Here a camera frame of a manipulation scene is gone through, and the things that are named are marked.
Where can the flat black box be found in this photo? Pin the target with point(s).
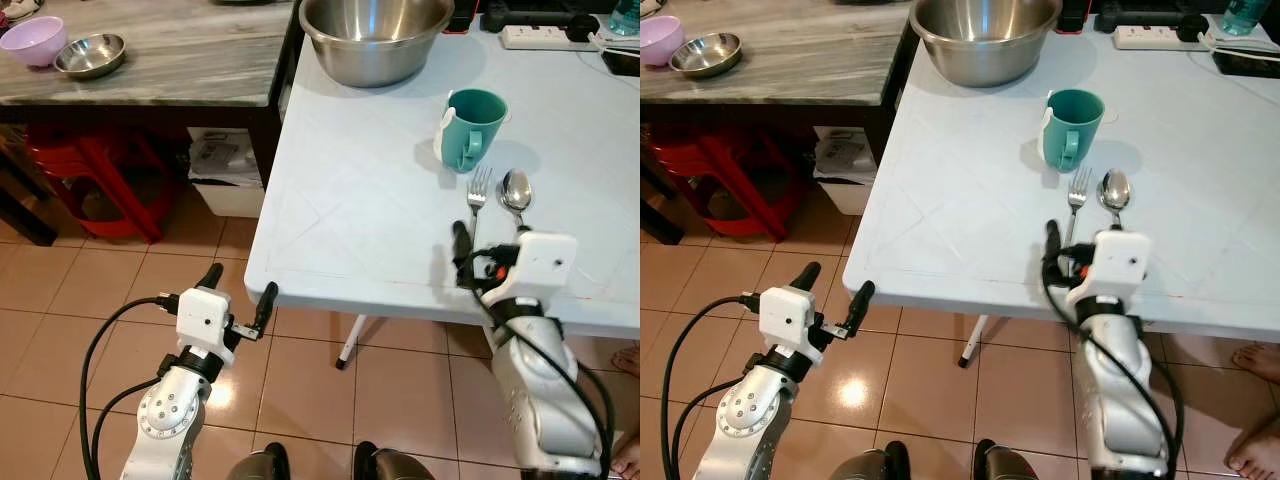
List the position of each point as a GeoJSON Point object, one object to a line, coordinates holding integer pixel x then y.
{"type": "Point", "coordinates": [1248, 62]}
{"type": "Point", "coordinates": [624, 63]}

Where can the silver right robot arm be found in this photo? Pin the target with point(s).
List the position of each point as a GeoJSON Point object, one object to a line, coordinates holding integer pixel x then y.
{"type": "Point", "coordinates": [1120, 390]}
{"type": "Point", "coordinates": [535, 390]}

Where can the small steel bowl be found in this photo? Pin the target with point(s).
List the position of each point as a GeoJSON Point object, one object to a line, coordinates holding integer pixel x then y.
{"type": "Point", "coordinates": [90, 57]}
{"type": "Point", "coordinates": [706, 56]}

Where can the large steel mixing bowl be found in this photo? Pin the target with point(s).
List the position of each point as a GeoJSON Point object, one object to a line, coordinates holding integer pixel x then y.
{"type": "Point", "coordinates": [375, 55]}
{"type": "Point", "coordinates": [985, 55]}

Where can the steel spoon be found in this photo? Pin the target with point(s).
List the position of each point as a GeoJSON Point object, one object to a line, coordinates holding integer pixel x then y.
{"type": "Point", "coordinates": [516, 190]}
{"type": "Point", "coordinates": [1115, 190]}

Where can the marble counter with dark frame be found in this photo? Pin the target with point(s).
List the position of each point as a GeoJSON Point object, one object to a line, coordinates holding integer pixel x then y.
{"type": "Point", "coordinates": [800, 60]}
{"type": "Point", "coordinates": [180, 60]}

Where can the teal plastic bottle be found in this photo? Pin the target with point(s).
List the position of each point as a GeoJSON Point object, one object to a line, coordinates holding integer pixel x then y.
{"type": "Point", "coordinates": [1240, 16]}
{"type": "Point", "coordinates": [626, 16]}

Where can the robot leg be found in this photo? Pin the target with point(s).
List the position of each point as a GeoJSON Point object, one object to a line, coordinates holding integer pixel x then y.
{"type": "Point", "coordinates": [392, 465]}
{"type": "Point", "coordinates": [872, 465]}
{"type": "Point", "coordinates": [1008, 465]}
{"type": "Point", "coordinates": [262, 465]}

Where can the dark wooden furniture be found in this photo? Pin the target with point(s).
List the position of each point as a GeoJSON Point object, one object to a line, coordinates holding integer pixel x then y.
{"type": "Point", "coordinates": [660, 205]}
{"type": "Point", "coordinates": [22, 200]}

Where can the robot left leg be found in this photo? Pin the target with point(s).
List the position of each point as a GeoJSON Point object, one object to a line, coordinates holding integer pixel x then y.
{"type": "Point", "coordinates": [262, 465]}
{"type": "Point", "coordinates": [872, 465]}

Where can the steel fork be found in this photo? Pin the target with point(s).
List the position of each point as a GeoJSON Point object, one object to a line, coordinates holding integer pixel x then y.
{"type": "Point", "coordinates": [1078, 185]}
{"type": "Point", "coordinates": [479, 185]}

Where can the white table leg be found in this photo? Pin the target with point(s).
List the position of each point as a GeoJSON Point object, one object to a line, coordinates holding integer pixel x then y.
{"type": "Point", "coordinates": [973, 342]}
{"type": "Point", "coordinates": [350, 342]}

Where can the red and black object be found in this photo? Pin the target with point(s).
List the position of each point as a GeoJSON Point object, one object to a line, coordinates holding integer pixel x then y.
{"type": "Point", "coordinates": [462, 16]}
{"type": "Point", "coordinates": [1074, 16]}

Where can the purple plastic bowl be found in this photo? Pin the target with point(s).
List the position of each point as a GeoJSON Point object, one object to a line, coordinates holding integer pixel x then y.
{"type": "Point", "coordinates": [658, 40]}
{"type": "Point", "coordinates": [30, 42]}

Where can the red plastic stool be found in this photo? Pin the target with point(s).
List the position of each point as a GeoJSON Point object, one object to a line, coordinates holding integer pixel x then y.
{"type": "Point", "coordinates": [105, 160]}
{"type": "Point", "coordinates": [725, 160]}

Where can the black device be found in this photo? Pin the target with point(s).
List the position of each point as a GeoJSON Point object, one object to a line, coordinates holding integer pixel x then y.
{"type": "Point", "coordinates": [1150, 12]}
{"type": "Point", "coordinates": [535, 12]}

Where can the person's bare foot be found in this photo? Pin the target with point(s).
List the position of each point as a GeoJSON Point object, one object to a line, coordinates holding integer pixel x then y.
{"type": "Point", "coordinates": [628, 460]}
{"type": "Point", "coordinates": [1258, 362]}
{"type": "Point", "coordinates": [1258, 450]}
{"type": "Point", "coordinates": [628, 360]}

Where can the white power strip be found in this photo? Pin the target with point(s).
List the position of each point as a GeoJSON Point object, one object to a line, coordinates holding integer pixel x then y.
{"type": "Point", "coordinates": [535, 38]}
{"type": "Point", "coordinates": [1148, 38]}

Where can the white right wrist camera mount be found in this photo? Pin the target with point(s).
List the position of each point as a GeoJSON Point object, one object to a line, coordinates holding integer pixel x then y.
{"type": "Point", "coordinates": [1118, 262]}
{"type": "Point", "coordinates": [535, 262]}

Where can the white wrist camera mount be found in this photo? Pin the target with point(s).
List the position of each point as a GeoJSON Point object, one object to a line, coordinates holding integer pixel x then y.
{"type": "Point", "coordinates": [203, 318]}
{"type": "Point", "coordinates": [786, 318]}
{"type": "Point", "coordinates": [535, 262]}
{"type": "Point", "coordinates": [1118, 262]}

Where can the robot right leg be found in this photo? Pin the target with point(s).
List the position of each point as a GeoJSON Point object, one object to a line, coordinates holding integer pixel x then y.
{"type": "Point", "coordinates": [392, 465]}
{"type": "Point", "coordinates": [1008, 465]}

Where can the black power plug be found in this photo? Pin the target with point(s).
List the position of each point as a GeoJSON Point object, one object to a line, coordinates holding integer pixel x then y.
{"type": "Point", "coordinates": [1193, 28]}
{"type": "Point", "coordinates": [582, 28]}

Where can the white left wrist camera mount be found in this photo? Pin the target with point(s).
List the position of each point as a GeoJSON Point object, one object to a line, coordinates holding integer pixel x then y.
{"type": "Point", "coordinates": [786, 318]}
{"type": "Point", "coordinates": [203, 318]}

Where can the white storage bin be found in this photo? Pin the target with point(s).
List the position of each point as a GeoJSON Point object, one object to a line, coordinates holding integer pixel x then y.
{"type": "Point", "coordinates": [228, 195]}
{"type": "Point", "coordinates": [848, 192]}

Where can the teal mug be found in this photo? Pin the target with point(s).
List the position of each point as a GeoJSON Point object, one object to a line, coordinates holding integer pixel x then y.
{"type": "Point", "coordinates": [478, 130]}
{"type": "Point", "coordinates": [1078, 130]}

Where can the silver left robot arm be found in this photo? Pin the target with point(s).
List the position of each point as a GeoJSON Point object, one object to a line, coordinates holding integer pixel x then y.
{"type": "Point", "coordinates": [165, 415]}
{"type": "Point", "coordinates": [745, 412]}

